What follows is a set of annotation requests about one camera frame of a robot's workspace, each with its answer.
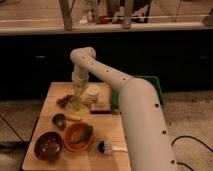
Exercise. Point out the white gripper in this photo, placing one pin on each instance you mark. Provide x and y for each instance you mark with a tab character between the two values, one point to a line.
79	88

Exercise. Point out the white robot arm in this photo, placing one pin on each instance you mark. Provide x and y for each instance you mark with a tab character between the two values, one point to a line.
147	139

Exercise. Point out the white plastic cup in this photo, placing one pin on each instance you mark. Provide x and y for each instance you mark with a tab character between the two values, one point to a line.
91	94

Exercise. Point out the green lettuce toy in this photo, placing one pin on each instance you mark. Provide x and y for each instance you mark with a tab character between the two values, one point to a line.
74	103

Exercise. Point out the dark red grapes toy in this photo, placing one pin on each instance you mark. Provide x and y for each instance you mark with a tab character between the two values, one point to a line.
62	102

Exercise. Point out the brown rectangular block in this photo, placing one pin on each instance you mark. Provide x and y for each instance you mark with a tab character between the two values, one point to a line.
100	108

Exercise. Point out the green plastic container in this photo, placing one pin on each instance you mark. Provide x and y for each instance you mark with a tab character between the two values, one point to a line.
154	80

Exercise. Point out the green vegetable in bowl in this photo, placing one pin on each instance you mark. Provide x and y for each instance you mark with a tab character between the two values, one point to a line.
87	131

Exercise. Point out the orange bowl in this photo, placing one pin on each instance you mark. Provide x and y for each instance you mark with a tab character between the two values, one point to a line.
74	131

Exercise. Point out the dark red bowl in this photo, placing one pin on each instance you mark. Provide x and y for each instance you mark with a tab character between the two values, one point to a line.
48	146

